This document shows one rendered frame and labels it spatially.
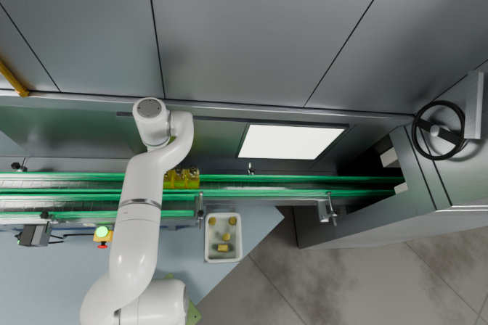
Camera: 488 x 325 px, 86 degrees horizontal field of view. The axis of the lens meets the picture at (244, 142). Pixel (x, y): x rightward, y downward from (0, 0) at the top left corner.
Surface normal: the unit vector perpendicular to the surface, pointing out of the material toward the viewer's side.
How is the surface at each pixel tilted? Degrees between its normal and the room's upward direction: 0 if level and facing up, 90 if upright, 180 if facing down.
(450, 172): 90
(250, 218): 0
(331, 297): 0
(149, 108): 0
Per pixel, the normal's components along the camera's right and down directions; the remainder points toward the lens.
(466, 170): -0.98, -0.04
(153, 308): 0.23, -0.30
